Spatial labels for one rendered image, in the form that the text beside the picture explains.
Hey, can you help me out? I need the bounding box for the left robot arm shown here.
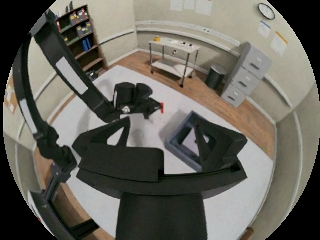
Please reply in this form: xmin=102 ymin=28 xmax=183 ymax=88
xmin=12 ymin=8 xmax=153 ymax=173

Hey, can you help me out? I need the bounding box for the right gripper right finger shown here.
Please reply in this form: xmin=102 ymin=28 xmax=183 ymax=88
xmin=193 ymin=116 xmax=248 ymax=172

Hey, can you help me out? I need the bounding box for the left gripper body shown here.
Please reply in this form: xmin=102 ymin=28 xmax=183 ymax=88
xmin=132 ymin=97 xmax=155 ymax=120

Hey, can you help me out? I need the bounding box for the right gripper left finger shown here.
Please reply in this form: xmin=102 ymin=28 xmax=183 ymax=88
xmin=76 ymin=116 xmax=131 ymax=145

